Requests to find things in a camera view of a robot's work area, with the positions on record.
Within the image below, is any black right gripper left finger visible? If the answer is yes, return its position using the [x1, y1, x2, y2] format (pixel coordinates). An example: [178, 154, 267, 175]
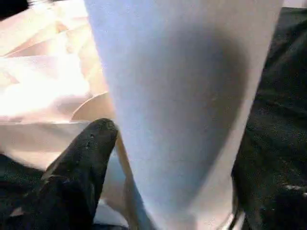
[0, 118, 119, 230]

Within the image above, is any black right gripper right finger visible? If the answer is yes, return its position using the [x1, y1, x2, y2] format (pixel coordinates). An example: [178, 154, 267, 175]
[240, 184, 307, 230]

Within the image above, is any white plastic table leg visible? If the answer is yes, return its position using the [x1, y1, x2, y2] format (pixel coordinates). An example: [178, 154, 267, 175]
[84, 0, 284, 230]

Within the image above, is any black work mat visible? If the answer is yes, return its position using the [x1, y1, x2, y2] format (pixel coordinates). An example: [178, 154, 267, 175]
[0, 0, 307, 230]

